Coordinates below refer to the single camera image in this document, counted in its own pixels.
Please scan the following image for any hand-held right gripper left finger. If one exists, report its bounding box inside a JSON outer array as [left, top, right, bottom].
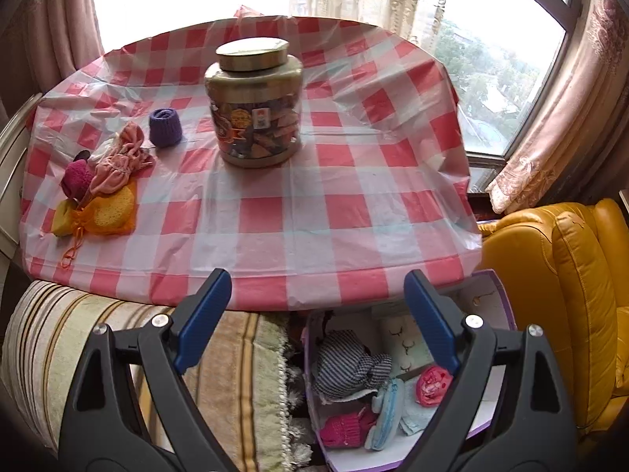
[[59, 268, 234, 472]]

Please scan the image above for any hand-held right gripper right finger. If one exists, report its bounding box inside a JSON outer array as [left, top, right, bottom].
[[403, 269, 578, 472]]

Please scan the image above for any mint printed cloth pouch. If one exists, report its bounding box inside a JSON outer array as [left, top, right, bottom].
[[381, 313, 436, 379]]

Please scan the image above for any purple cardboard box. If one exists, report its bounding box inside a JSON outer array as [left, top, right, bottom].
[[301, 269, 519, 472]]

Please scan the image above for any pink red fabric pouch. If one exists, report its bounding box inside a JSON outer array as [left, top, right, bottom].
[[415, 364, 454, 408]]

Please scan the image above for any black white houndstooth pouch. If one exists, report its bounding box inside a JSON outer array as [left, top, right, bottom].
[[313, 329, 394, 399]]

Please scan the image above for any light blue cloth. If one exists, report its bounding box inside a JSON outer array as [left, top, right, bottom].
[[399, 400, 436, 436]]

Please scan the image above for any blue grey oval pouch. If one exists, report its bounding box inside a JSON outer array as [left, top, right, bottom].
[[364, 378, 406, 453]]

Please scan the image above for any magenta knit glove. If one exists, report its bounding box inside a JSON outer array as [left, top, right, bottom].
[[60, 160, 96, 200], [319, 406, 379, 450]]

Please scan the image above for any orange mesh bag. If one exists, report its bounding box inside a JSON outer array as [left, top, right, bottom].
[[59, 179, 138, 271]]

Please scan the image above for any pink velvet pouch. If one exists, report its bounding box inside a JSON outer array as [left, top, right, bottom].
[[87, 124, 157, 194]]

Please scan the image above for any purple knit glove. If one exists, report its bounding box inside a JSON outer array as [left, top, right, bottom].
[[148, 108, 184, 148]]

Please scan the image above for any pink white checkered tablecloth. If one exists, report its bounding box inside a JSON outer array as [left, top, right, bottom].
[[18, 14, 485, 312]]

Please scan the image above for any yellow leather armchair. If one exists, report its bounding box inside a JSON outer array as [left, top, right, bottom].
[[476, 198, 629, 433]]

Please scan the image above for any striped plush cushion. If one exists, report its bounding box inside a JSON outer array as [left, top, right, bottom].
[[0, 280, 315, 472]]

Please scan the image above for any clear jar with gold lid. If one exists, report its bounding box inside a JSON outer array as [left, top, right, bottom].
[[204, 38, 305, 169]]

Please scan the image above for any pink patterned curtain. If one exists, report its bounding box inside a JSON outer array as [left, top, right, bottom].
[[484, 0, 629, 214]]

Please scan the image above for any dark window frame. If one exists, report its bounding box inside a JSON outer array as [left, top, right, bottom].
[[462, 0, 595, 192]]

